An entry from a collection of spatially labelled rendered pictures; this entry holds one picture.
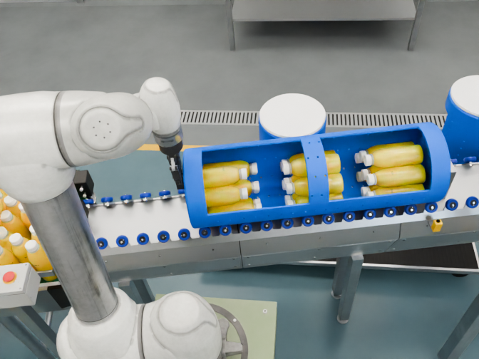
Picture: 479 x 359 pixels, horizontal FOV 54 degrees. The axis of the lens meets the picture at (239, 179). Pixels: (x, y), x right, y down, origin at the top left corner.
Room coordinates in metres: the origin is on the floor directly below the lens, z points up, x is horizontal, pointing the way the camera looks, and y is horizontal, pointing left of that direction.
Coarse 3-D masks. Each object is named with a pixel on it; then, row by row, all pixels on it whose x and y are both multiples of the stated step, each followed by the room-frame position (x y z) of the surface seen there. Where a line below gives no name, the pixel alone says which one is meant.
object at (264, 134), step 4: (260, 124) 1.45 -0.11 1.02; (324, 124) 1.41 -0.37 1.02; (260, 128) 1.45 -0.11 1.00; (324, 128) 1.41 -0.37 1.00; (260, 132) 1.45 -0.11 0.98; (264, 132) 1.41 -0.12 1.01; (268, 132) 1.40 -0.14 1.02; (316, 132) 1.37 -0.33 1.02; (320, 132) 1.38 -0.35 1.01; (324, 132) 1.42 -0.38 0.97; (260, 136) 1.45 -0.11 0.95; (264, 136) 1.41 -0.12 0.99; (268, 136) 1.39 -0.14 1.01; (272, 136) 1.37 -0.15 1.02; (276, 136) 1.37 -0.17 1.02; (272, 176) 1.59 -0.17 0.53
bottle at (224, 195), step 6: (222, 186) 1.05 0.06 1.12; (228, 186) 1.04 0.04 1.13; (234, 186) 1.05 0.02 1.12; (210, 192) 1.02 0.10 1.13; (216, 192) 1.02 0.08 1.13; (222, 192) 1.02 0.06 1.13; (228, 192) 1.01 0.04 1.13; (234, 192) 1.01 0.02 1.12; (240, 192) 1.02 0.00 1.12; (210, 198) 1.00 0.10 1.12; (216, 198) 1.00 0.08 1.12; (222, 198) 1.00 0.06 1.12; (228, 198) 1.00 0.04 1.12; (234, 198) 1.00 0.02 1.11; (240, 198) 1.01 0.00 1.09; (210, 204) 0.99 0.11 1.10; (216, 204) 0.99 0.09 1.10; (222, 204) 0.99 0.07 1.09; (228, 204) 1.00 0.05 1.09
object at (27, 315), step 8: (16, 312) 0.77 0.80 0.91; (24, 312) 0.77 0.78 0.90; (32, 312) 0.79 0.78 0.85; (24, 320) 0.77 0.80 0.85; (32, 320) 0.77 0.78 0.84; (40, 320) 0.79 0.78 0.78; (32, 328) 0.77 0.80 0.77; (40, 328) 0.77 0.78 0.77; (48, 328) 0.80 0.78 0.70; (40, 336) 0.77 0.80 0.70; (48, 336) 0.77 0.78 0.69; (56, 336) 0.80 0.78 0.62; (48, 344) 0.77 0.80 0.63; (56, 352) 0.77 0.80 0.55
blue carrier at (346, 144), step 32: (384, 128) 1.15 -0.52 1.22; (416, 128) 1.21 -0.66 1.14; (192, 160) 1.08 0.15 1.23; (224, 160) 1.22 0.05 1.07; (256, 160) 1.21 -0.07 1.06; (320, 160) 1.03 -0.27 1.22; (352, 160) 1.20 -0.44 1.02; (448, 160) 0.99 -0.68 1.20; (192, 192) 0.98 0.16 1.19; (320, 192) 0.95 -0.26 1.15; (352, 192) 1.09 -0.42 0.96; (416, 192) 0.94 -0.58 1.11; (192, 224) 0.94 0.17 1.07; (224, 224) 0.95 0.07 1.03
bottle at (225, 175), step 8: (208, 168) 1.09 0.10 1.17; (216, 168) 1.09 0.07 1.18; (224, 168) 1.08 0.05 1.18; (232, 168) 1.08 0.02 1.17; (208, 176) 1.06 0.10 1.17; (216, 176) 1.06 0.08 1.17; (224, 176) 1.05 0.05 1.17; (232, 176) 1.05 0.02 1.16; (240, 176) 1.06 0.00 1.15; (208, 184) 1.04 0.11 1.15; (216, 184) 1.04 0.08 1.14; (224, 184) 1.04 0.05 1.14
